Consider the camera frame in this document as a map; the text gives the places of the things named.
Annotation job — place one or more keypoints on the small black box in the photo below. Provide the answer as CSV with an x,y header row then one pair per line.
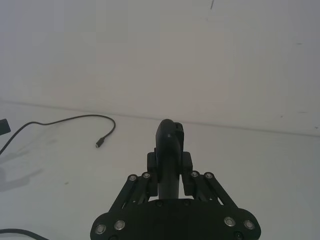
x,y
4,127

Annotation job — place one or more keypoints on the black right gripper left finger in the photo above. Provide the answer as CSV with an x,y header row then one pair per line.
x,y
152,180

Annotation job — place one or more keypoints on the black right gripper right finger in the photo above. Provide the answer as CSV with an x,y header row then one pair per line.
x,y
187,180

